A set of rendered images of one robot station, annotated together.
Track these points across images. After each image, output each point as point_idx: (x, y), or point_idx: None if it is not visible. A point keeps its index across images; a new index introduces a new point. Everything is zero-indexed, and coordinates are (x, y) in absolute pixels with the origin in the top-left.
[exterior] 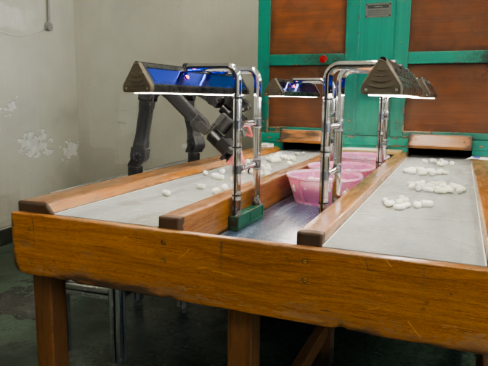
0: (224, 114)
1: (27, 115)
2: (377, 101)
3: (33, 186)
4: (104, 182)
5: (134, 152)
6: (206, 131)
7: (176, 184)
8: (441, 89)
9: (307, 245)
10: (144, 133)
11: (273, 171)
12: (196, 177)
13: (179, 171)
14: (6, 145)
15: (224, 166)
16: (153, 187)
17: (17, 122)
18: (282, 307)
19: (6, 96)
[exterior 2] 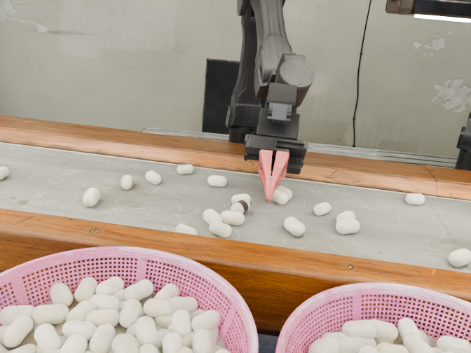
0: (285, 57)
1: (459, 58)
2: None
3: (439, 144)
4: (6, 118)
5: (231, 104)
6: (258, 89)
7: (58, 160)
8: None
9: None
10: (240, 77)
11: (318, 241)
12: (151, 168)
13: (147, 147)
14: (415, 88)
15: (325, 183)
16: (27, 148)
17: (439, 64)
18: None
19: (432, 31)
